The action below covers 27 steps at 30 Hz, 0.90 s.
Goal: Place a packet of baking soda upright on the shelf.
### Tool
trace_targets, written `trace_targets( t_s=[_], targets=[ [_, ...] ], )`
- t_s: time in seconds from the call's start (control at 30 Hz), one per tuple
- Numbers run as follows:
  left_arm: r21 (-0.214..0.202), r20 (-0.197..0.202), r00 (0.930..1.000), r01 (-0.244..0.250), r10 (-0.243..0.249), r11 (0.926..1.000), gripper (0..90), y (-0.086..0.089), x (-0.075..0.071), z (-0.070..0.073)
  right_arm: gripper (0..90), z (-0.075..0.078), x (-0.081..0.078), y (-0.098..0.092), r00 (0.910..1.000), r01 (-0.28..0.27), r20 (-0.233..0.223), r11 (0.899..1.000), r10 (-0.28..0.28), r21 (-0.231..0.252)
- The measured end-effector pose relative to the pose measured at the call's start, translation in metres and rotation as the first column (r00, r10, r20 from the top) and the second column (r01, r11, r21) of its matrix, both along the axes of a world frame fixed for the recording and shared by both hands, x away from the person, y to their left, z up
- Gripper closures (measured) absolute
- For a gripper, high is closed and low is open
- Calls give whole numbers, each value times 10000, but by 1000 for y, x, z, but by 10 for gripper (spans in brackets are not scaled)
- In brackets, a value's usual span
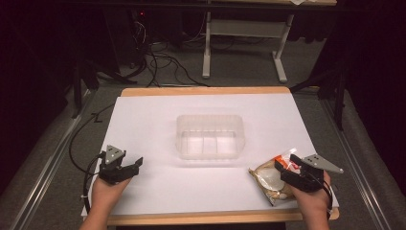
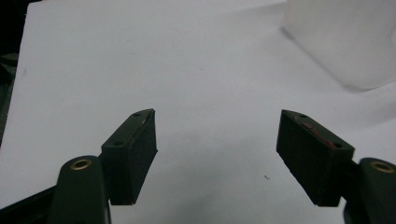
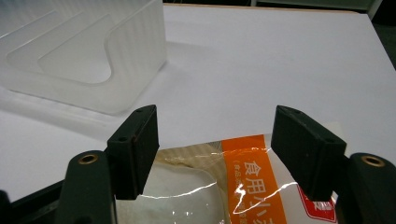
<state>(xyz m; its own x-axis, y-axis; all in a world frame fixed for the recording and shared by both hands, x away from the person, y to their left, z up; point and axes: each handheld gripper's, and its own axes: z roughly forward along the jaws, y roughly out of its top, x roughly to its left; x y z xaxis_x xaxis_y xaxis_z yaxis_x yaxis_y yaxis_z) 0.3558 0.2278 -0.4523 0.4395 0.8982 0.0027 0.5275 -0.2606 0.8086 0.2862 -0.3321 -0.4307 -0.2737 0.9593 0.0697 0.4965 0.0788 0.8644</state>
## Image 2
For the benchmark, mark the white translucent plastic container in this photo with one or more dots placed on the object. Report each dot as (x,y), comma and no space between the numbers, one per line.
(345,40)

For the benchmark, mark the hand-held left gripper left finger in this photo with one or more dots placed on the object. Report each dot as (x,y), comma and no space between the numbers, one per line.
(127,158)

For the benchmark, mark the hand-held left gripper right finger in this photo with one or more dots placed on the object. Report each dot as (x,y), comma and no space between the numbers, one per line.
(314,155)

